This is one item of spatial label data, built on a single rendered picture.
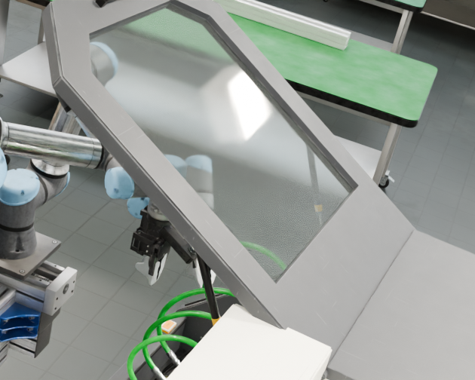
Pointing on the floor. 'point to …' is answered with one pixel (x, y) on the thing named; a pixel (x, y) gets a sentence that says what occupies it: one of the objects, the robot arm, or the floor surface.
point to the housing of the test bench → (421, 318)
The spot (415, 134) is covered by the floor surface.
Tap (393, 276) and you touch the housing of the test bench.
